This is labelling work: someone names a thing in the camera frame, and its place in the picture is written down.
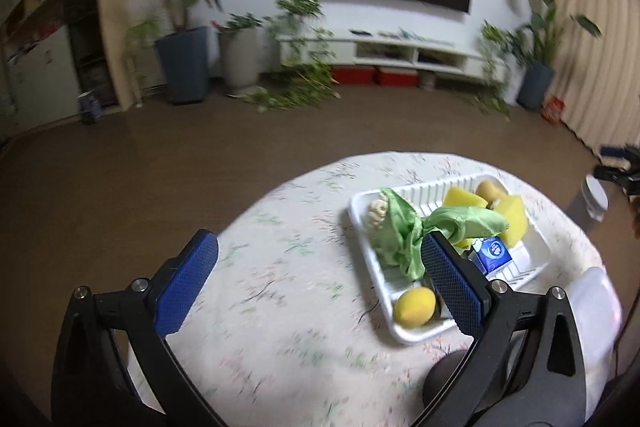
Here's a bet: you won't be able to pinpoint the small green plant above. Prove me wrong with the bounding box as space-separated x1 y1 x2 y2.
212 13 264 34

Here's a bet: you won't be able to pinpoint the floral tablecloth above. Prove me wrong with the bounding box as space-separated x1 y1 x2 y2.
127 151 624 427

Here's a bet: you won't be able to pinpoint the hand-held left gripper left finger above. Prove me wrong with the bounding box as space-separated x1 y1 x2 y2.
51 228 223 427

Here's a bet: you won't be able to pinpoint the dark glass display cabinet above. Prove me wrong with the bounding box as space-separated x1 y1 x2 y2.
65 0 124 114

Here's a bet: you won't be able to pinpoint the green cloth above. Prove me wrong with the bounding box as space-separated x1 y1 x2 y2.
377 188 510 282

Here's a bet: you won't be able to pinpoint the blue bear print tissue pack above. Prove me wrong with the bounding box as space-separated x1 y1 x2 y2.
470 237 516 276

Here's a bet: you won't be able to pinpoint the yellow soft fruit toy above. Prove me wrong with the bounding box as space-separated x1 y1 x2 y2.
393 287 437 328

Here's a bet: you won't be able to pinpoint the red storage box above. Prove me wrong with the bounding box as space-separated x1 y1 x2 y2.
331 66 377 86
377 67 419 88

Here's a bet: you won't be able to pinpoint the red gift bag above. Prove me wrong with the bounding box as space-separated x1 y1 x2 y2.
542 96 566 123

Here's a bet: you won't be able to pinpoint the small bushy plants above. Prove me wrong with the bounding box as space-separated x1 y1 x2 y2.
477 21 527 82

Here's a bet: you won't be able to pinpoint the large broad-leaf plant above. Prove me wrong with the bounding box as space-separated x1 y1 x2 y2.
496 0 602 68

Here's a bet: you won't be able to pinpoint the trailing vine leaves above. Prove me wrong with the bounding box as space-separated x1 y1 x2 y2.
459 88 512 122

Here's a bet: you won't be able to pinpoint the thin drooping plant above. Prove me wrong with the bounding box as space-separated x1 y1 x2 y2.
124 17 162 108

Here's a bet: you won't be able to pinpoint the beige curtain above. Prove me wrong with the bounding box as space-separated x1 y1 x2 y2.
547 0 640 154

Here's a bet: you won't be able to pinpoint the grey trash can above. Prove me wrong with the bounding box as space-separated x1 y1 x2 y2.
580 173 611 223

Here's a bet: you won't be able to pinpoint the yellow sponge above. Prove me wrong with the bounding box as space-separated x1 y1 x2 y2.
442 186 489 210
492 194 530 249

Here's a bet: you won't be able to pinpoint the white television cabinet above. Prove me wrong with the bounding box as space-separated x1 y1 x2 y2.
276 29 507 86

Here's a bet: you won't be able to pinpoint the dark blue square planter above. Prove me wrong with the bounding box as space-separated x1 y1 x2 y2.
155 26 210 104

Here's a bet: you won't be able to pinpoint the white plastic tray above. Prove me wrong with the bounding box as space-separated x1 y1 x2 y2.
348 172 553 347

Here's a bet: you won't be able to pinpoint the grey ribbed planter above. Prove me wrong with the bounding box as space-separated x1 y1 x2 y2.
220 28 260 89

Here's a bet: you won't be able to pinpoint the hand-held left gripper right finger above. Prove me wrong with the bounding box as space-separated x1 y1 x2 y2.
415 232 587 427

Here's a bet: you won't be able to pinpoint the dark round planter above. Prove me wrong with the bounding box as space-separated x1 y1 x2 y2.
517 61 556 110

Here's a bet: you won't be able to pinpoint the white wall cabinet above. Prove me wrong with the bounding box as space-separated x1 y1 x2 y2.
0 0 84 138

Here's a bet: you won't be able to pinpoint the white rope knot ball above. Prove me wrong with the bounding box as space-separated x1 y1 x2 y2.
367 199 389 233

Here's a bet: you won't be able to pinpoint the trailing pothos plant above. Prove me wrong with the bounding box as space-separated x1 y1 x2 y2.
229 0 342 114

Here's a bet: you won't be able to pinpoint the tan soft toy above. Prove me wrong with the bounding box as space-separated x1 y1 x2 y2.
475 180 509 210

